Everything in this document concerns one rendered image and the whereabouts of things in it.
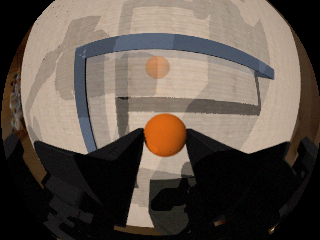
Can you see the dark blue top edge of clear wall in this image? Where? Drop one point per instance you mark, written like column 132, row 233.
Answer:
column 131, row 42

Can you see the low clear glass wall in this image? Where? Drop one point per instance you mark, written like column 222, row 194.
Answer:
column 95, row 82

